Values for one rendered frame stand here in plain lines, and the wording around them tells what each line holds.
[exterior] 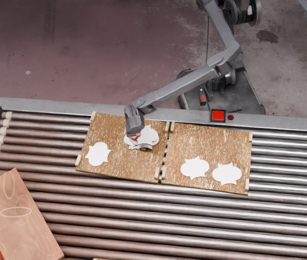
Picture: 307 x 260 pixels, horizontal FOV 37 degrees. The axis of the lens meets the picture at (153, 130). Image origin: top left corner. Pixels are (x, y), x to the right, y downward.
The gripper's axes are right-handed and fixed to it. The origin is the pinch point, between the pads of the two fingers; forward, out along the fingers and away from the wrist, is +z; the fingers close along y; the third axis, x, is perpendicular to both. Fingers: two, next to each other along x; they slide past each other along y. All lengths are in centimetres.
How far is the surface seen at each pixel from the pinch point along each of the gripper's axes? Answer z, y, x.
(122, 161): 11.0, -8.2, 7.5
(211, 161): 11.5, -13.1, -35.9
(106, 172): 10.9, -13.7, 15.5
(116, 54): 105, 151, 16
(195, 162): 10.6, -13.3, -27.8
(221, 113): 12.5, 15.5, -45.5
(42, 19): 105, 203, 82
